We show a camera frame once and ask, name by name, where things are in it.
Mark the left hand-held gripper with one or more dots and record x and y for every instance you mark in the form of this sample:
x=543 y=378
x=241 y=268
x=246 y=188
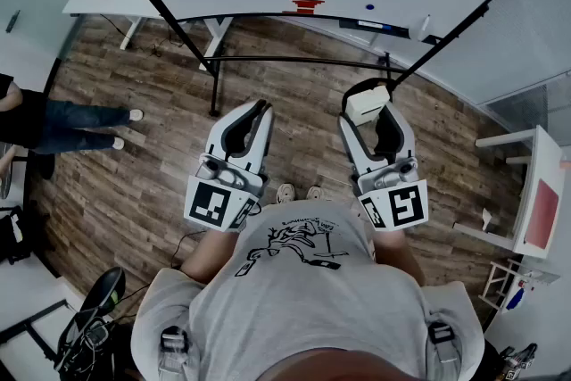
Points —
x=209 y=203

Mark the black bag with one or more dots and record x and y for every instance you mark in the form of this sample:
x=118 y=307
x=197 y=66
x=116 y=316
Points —
x=13 y=236

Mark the person's grey printed t-shirt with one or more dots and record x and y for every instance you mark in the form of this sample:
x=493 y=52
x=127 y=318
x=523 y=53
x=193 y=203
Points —
x=303 y=303

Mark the white wooden rack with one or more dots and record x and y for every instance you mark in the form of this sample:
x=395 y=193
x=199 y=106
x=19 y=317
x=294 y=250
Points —
x=504 y=281

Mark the white side table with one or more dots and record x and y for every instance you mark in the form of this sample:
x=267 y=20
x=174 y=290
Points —
x=542 y=156

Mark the blue spray bottle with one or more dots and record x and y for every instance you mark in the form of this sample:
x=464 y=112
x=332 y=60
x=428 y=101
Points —
x=516 y=299

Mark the person's left forearm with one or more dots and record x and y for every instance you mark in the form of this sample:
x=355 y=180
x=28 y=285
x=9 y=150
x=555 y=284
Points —
x=209 y=254

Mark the person's left shoe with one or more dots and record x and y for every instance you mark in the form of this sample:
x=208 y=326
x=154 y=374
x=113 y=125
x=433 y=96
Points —
x=285 y=193

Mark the black framed glass door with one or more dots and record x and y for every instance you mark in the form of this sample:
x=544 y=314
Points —
x=31 y=319

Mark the person's right shoe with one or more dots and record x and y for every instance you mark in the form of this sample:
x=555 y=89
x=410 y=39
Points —
x=316 y=193

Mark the white whiteboard eraser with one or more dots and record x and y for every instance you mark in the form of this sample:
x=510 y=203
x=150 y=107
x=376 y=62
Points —
x=366 y=102

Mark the black office chair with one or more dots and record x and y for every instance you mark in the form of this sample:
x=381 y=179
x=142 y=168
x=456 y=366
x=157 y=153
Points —
x=102 y=294

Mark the white marker pen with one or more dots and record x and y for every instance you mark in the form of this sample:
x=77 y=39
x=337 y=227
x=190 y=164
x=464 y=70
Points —
x=424 y=27

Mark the red mat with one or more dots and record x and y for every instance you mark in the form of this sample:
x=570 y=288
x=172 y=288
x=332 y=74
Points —
x=542 y=214

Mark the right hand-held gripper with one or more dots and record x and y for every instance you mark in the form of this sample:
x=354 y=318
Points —
x=403 y=203

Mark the person's right forearm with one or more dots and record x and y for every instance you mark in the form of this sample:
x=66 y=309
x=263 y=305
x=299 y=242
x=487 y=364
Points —
x=397 y=245

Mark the person's shoe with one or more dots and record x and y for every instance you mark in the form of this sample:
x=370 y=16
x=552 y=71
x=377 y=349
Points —
x=316 y=193
x=285 y=193

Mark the red magnetic holder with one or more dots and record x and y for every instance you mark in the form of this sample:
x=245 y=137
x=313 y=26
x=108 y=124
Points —
x=307 y=5

